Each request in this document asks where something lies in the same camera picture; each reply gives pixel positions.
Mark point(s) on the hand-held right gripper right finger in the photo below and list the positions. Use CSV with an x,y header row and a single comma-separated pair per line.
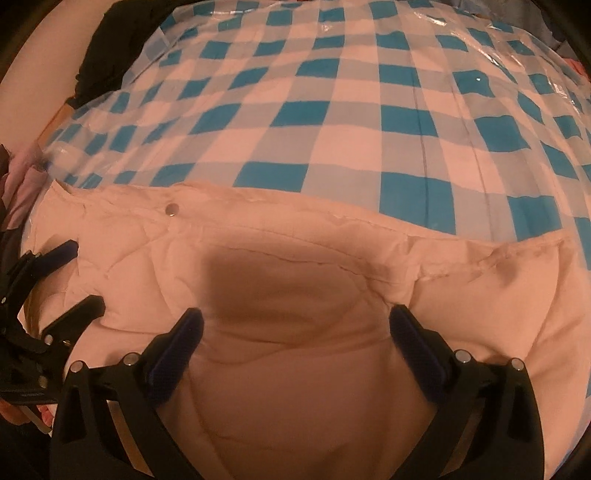
x,y
411,344

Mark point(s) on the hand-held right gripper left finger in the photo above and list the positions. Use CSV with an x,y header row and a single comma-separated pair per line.
x,y
180,350

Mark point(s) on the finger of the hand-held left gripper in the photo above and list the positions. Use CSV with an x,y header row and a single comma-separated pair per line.
x,y
55,258
78,314

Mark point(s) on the white quilted jacket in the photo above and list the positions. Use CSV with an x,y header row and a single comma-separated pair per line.
x,y
300,277

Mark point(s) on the pink and brown garment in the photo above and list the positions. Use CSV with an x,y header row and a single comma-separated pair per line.
x,y
18,194

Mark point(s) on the black knitted garment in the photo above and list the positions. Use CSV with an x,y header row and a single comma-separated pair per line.
x,y
106,50

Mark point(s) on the blue checkered bed, plastic cover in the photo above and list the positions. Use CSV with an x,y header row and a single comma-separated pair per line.
x,y
351,120

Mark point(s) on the pink cloth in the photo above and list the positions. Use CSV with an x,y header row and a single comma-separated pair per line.
x,y
579,69

